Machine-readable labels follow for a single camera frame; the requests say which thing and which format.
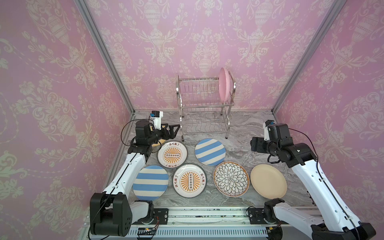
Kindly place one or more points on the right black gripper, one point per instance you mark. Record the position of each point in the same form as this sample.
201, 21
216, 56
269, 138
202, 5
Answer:
255, 144

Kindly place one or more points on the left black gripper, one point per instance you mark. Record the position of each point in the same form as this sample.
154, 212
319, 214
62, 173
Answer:
171, 135

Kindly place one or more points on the blue striped plate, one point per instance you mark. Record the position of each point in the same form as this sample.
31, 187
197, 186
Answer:
210, 152
151, 183

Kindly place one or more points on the pink plate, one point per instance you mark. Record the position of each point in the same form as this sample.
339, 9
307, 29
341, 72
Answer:
225, 85

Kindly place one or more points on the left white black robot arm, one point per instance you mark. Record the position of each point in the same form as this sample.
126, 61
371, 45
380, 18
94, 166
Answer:
111, 214

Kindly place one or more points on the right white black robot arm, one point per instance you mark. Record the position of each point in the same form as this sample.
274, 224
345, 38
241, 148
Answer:
338, 222

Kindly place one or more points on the yellow plate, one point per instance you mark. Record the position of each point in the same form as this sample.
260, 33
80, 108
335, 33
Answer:
156, 143

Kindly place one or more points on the upper orange sunburst plate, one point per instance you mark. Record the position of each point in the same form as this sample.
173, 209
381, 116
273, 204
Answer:
172, 154

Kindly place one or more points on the orange sunburst plate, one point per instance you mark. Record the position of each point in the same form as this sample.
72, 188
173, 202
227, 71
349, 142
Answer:
172, 154
189, 181

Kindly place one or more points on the beige plate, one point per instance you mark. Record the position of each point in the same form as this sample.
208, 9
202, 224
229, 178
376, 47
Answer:
268, 181

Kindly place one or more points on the lower orange sunburst plate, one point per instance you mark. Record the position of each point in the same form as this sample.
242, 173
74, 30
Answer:
189, 181

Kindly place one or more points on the small electronics board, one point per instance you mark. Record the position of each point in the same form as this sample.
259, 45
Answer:
146, 231

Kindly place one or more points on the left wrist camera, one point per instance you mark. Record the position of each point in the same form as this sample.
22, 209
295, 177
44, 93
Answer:
156, 116

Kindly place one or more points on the chrome wire dish rack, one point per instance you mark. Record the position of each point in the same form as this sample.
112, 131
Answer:
202, 112

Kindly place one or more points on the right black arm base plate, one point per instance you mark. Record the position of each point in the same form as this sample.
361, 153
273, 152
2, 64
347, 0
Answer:
257, 216

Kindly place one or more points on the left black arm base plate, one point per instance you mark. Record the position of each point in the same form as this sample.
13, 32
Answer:
156, 216

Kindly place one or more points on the aluminium rail frame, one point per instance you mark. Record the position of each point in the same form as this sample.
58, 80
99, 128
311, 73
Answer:
214, 223

